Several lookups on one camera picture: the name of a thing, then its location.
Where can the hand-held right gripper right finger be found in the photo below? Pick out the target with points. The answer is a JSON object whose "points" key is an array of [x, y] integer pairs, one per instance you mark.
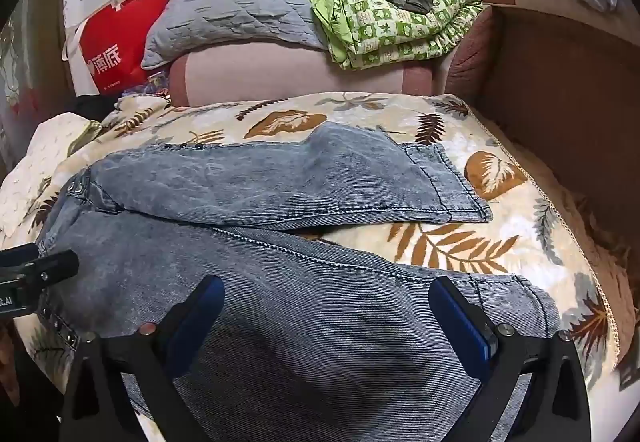
{"points": [[459, 316]]}

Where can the white patterned cloth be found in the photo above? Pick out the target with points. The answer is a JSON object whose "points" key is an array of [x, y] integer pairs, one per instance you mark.
{"points": [[40, 162]]}

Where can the grey quilted pillow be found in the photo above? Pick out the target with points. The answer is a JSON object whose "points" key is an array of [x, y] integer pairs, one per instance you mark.
{"points": [[225, 7]]}

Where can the pink and brown sofa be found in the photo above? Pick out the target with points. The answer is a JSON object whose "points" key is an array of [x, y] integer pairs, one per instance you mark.
{"points": [[240, 72]]}

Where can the cream leaf-print blanket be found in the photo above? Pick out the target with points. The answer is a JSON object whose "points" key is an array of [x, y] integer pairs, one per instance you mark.
{"points": [[450, 242]]}

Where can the black cloth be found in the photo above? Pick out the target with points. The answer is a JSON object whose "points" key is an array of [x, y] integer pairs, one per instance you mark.
{"points": [[95, 106]]}

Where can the colourful packet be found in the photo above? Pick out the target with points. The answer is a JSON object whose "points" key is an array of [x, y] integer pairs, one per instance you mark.
{"points": [[152, 85]]}

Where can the green patterned quilt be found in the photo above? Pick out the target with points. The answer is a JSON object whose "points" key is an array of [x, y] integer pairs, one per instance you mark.
{"points": [[390, 35]]}

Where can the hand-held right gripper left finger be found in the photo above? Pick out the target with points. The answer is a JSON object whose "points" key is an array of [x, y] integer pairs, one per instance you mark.
{"points": [[199, 318]]}

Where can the red shopping bag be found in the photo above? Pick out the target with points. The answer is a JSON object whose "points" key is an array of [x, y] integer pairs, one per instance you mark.
{"points": [[120, 37]]}

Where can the grey-blue denim pants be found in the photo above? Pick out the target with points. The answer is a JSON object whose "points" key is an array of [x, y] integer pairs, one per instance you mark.
{"points": [[300, 322]]}

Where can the wooden door with glass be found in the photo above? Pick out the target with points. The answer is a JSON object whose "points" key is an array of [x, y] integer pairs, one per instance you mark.
{"points": [[20, 72]]}

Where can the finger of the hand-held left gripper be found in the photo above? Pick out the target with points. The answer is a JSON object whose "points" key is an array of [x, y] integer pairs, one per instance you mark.
{"points": [[56, 266]]}

